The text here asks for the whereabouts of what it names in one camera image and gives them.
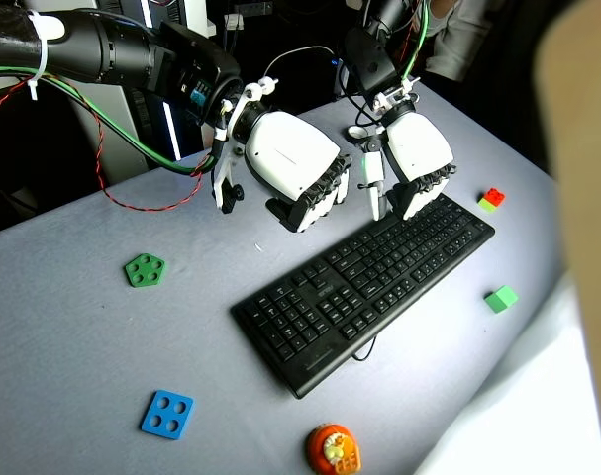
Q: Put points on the dark computer case with light strip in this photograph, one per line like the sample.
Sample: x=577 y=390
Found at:
x=151 y=119

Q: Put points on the green cube block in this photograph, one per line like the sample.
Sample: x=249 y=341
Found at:
x=500 y=301

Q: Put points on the person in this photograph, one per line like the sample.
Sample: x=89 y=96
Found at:
x=453 y=44

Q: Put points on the green pentagon block with holes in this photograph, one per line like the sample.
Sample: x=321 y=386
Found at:
x=145 y=270

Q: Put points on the red toy brick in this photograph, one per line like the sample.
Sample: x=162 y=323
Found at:
x=494 y=195

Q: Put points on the orange round toy cake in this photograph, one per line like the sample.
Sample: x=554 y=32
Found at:
x=322 y=440

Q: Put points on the grey table cloth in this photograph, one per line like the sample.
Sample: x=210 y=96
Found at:
x=82 y=346

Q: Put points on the white zip tie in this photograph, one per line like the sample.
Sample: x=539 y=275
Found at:
x=42 y=54

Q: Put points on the beige panel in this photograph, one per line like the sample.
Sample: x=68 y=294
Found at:
x=587 y=148

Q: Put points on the black computer keyboard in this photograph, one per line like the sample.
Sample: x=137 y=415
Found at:
x=359 y=292

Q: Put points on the blue square block with holes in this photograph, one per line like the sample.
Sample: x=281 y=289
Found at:
x=167 y=414

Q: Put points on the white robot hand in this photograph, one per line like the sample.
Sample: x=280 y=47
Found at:
x=290 y=153
x=416 y=148

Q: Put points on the lime green toy brick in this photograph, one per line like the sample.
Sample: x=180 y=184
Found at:
x=487 y=204

